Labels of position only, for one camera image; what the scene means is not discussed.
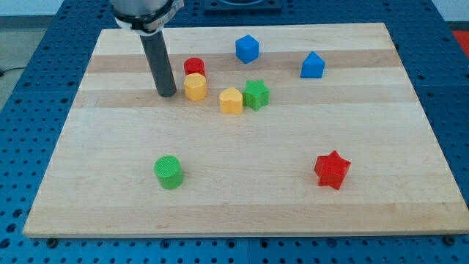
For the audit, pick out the yellow hexagon block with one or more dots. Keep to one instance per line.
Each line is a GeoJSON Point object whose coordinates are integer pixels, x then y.
{"type": "Point", "coordinates": [195, 85]}

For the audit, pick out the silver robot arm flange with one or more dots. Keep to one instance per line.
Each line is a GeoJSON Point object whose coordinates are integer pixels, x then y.
{"type": "Point", "coordinates": [145, 17]}

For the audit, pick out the yellow heart block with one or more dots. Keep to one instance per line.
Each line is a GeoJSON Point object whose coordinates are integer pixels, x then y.
{"type": "Point", "coordinates": [231, 101]}

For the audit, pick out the wooden board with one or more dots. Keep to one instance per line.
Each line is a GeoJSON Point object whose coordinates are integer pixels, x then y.
{"type": "Point", "coordinates": [248, 174]}

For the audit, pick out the green star block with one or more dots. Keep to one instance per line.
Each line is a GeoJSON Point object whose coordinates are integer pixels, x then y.
{"type": "Point", "coordinates": [256, 94]}

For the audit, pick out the green cylinder block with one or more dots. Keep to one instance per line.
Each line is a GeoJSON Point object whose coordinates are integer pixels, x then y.
{"type": "Point", "coordinates": [168, 171]}

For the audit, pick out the red cylinder block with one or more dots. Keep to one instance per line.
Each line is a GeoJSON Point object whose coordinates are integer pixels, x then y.
{"type": "Point", "coordinates": [194, 65]}

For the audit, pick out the blue cube block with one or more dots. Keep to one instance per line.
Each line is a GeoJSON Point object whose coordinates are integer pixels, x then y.
{"type": "Point", "coordinates": [247, 49]}

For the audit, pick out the blue pentagon block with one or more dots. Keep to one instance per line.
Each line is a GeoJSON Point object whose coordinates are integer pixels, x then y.
{"type": "Point", "coordinates": [313, 66]}

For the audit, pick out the red star block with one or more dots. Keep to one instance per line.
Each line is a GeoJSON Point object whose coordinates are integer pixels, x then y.
{"type": "Point", "coordinates": [331, 170]}

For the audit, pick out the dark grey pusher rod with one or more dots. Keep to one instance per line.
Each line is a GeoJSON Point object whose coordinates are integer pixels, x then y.
{"type": "Point", "coordinates": [158, 59]}

